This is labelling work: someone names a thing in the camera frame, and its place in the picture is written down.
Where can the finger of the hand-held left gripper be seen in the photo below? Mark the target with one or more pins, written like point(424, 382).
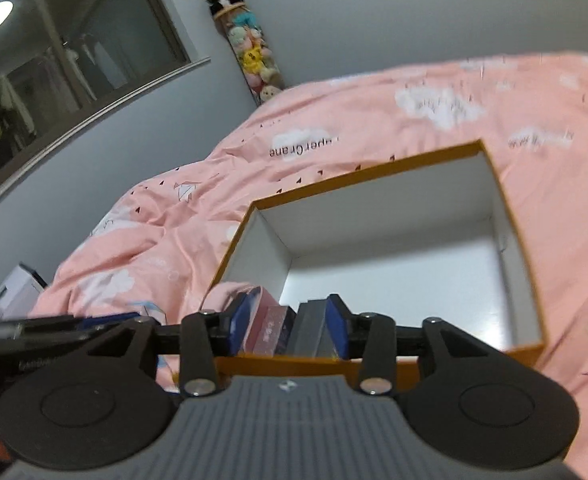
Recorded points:
point(109, 321)

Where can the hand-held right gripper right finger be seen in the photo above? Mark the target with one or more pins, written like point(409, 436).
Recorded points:
point(336, 327)

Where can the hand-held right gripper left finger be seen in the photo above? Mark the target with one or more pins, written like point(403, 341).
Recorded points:
point(239, 322)

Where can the dark grey small box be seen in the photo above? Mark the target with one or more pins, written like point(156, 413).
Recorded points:
point(311, 327)

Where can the dusty pink small box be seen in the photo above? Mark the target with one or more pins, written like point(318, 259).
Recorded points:
point(273, 332)

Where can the orange cardboard box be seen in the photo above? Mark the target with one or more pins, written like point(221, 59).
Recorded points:
point(399, 270)

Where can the white appliance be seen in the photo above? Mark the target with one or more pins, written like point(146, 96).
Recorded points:
point(11, 290)

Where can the pink printed blanket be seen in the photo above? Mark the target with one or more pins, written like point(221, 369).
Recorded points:
point(374, 110)

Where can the window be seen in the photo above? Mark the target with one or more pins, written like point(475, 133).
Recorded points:
point(49, 60)

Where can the clear tube of plush toys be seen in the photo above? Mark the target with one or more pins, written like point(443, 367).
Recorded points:
point(254, 55)

